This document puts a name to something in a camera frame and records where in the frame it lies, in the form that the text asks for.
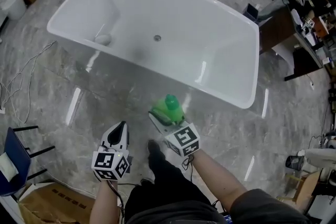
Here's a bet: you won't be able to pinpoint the blue chair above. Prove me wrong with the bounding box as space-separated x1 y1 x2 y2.
0 125 56 197

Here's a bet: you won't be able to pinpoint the white bin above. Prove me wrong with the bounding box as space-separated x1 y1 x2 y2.
0 0 28 22

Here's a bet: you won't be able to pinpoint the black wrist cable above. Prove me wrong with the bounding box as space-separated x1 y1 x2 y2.
182 155 195 183
109 180 126 220

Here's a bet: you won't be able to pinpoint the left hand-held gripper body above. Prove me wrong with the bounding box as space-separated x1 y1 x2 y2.
91 143 133 182

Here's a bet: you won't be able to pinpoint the black mesh waste bin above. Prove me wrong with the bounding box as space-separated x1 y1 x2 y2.
285 155 306 173

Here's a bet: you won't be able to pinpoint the person's dark shirt sleeve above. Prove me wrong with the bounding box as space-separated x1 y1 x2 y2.
229 188 312 224

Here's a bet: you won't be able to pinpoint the large brown cardboard box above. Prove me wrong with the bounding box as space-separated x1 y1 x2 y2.
17 182 97 224

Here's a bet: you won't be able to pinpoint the white bathtub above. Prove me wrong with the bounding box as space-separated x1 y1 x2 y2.
46 0 261 110

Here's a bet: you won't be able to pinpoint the person's black shoe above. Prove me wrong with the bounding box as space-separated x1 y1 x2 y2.
140 177 156 187
147 139 163 157

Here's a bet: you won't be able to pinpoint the green cleaner bottle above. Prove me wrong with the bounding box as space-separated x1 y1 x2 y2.
150 94 186 124

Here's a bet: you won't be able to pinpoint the black square box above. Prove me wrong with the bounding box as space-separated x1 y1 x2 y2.
242 3 261 25

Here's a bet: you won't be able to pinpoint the white cushion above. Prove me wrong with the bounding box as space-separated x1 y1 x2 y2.
0 152 19 182

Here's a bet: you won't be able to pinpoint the person's right forearm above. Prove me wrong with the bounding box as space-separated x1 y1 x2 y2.
188 150 248 216

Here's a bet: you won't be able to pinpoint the person's left forearm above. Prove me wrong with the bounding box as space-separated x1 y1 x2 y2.
90 179 124 224

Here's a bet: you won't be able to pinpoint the person's black trousers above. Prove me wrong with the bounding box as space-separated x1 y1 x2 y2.
124 148 224 224

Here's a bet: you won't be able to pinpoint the dark wooden desk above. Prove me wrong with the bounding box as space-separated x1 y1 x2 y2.
258 0 324 82

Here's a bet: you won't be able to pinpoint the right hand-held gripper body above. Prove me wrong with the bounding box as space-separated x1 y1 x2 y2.
155 121 202 158

